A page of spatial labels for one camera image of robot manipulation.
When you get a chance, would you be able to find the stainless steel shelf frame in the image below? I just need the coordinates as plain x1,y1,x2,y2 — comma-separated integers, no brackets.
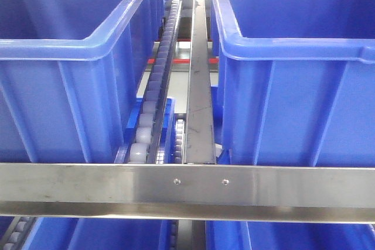
1,163,374,224

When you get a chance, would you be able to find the right blue plastic bin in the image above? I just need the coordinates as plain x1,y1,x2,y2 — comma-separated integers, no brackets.
212,0,374,167

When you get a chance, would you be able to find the left blue plastic bin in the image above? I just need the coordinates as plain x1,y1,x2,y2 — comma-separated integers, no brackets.
1,0,163,163

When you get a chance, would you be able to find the steel divider rail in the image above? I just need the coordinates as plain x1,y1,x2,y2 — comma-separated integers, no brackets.
183,0,216,165

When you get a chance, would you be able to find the lower left roller track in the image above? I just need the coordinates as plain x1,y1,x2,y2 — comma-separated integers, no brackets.
1,217,36,250

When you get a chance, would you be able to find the blue plastic bin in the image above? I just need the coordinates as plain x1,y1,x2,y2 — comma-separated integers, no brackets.
1,0,163,163
212,0,374,167

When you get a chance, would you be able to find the lower right blue bin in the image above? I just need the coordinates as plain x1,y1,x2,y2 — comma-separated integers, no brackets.
206,221,374,249

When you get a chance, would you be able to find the white roller track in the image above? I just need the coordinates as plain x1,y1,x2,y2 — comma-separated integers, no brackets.
125,0,182,164

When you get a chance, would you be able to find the lower left blue bin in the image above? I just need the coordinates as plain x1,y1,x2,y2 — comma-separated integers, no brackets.
22,217,173,249

